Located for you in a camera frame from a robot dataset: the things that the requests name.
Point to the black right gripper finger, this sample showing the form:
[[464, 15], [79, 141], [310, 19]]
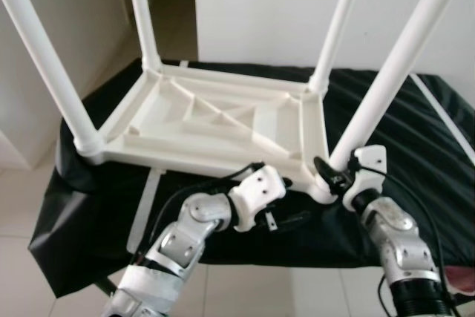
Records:
[[326, 169]]

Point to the white plastic table top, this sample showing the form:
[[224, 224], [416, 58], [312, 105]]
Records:
[[215, 109]]

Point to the white plastic table leg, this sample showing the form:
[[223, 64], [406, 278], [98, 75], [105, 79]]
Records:
[[142, 12], [44, 50], [401, 57], [338, 27]]

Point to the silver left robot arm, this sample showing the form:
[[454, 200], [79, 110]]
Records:
[[185, 235]]

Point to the black tablecloth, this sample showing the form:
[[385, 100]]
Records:
[[415, 183]]

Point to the white fabric strip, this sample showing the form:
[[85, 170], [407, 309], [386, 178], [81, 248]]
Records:
[[145, 209], [441, 109]]

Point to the pink cloth piece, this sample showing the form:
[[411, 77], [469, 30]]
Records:
[[464, 278]]

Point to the black metal stand leg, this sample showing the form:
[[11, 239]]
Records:
[[462, 298], [105, 286]]

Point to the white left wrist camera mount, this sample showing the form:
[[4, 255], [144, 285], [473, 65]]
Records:
[[256, 191]]

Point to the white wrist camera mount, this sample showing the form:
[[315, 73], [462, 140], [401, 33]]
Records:
[[256, 191], [369, 159]]

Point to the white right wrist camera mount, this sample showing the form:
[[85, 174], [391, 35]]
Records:
[[369, 159]]

